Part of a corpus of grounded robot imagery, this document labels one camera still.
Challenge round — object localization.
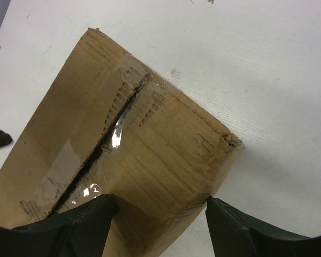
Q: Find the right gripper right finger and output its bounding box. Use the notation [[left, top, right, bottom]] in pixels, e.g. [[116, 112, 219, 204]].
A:
[[205, 197, 321, 257]]

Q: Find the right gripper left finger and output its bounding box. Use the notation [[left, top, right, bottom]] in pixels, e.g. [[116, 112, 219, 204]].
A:
[[0, 194, 117, 256]]

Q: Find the brown cardboard express box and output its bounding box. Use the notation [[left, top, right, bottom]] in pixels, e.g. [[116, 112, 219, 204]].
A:
[[0, 28, 243, 256]]

